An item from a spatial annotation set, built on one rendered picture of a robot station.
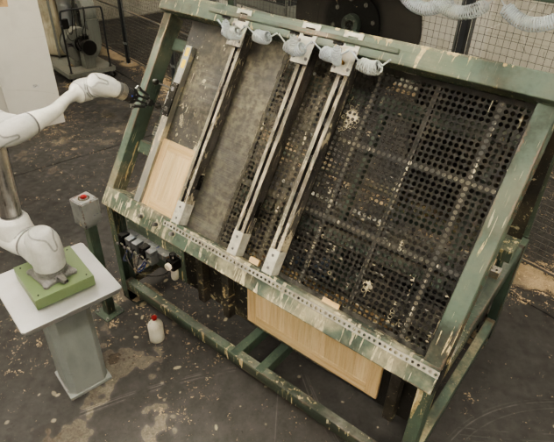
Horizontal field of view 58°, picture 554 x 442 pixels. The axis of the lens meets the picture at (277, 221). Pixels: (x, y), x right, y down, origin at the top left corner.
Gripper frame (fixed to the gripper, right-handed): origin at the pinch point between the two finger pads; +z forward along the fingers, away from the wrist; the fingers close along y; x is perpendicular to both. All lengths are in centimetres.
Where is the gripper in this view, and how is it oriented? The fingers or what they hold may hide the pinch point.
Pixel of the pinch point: (152, 103)
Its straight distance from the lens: 294.3
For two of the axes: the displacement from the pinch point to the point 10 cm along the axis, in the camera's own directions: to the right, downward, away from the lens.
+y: -3.6, 9.2, 1.3
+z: 5.1, 0.7, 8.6
